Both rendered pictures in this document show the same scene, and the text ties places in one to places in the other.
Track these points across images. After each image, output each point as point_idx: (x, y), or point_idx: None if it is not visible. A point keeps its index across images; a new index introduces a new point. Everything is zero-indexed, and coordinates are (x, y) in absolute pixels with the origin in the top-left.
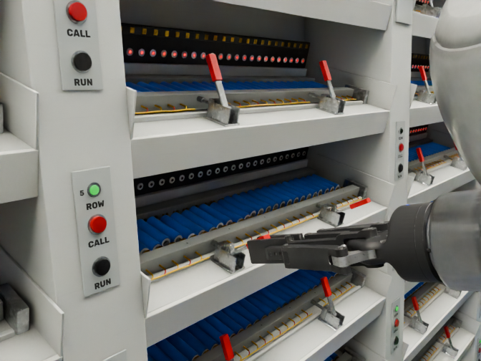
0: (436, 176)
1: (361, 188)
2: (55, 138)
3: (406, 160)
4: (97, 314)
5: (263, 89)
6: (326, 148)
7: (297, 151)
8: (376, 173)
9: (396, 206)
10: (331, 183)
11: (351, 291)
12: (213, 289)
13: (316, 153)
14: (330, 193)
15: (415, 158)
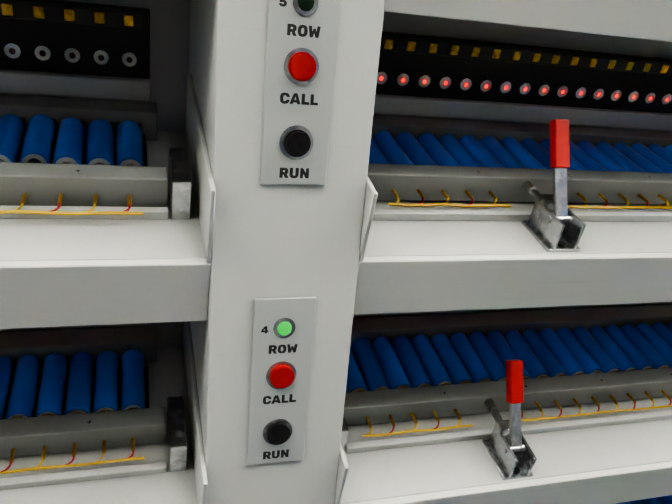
0: (649, 236)
1: (171, 184)
2: None
3: (354, 127)
4: None
5: None
6: (194, 57)
7: (92, 47)
8: (209, 144)
9: (277, 273)
10: (123, 150)
11: (110, 470)
12: None
13: (191, 72)
14: (4, 166)
15: (634, 171)
